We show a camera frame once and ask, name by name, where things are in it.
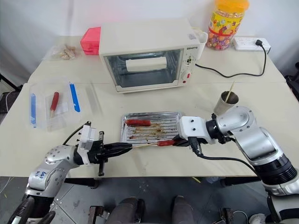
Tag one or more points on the black table frame bar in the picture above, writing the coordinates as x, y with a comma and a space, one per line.
238, 181

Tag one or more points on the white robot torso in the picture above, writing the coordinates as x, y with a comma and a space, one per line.
282, 205

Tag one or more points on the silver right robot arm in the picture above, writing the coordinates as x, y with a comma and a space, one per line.
253, 140

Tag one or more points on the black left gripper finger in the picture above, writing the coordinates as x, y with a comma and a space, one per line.
121, 145
120, 152

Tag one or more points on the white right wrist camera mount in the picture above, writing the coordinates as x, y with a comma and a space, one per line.
194, 127

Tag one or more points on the cream toaster oven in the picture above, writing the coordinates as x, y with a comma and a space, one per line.
144, 58

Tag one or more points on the grey paper cup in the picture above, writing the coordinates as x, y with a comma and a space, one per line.
224, 105

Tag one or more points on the red sausage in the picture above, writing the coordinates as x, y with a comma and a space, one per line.
137, 122
165, 143
55, 100

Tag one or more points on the clear bag of snacks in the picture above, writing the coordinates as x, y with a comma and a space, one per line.
66, 52

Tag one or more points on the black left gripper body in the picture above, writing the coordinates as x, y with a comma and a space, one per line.
101, 154

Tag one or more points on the candy jar with orange lid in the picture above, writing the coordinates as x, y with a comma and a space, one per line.
225, 25

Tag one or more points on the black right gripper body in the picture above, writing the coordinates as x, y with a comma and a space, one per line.
188, 141

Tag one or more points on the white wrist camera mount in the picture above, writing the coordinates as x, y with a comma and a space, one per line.
87, 137
194, 127

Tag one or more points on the dark rounded shape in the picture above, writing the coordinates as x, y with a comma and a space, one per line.
126, 210
184, 210

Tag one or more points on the clear container with blue clips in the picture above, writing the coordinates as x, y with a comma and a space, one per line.
44, 109

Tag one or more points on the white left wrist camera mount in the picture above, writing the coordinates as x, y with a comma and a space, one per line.
87, 137

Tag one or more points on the black equipment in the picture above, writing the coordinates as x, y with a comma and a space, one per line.
293, 84

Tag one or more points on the pink plastic box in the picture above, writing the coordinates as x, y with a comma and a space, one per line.
90, 40

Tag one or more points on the metal baking tray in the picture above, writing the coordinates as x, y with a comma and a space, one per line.
151, 130

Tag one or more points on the white power strip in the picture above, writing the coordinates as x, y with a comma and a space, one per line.
245, 44

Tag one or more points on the clear plastic lid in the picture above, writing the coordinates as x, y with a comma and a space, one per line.
93, 98

